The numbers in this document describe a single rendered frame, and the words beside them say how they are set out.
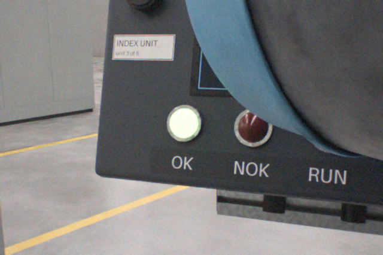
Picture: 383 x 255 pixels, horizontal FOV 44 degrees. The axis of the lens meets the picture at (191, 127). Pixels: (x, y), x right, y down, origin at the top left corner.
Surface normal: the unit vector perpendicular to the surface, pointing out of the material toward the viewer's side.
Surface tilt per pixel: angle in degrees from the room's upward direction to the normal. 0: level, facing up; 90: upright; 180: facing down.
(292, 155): 75
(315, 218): 90
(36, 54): 90
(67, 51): 90
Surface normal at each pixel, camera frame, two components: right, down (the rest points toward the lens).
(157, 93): -0.33, -0.07
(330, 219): -0.34, 0.19
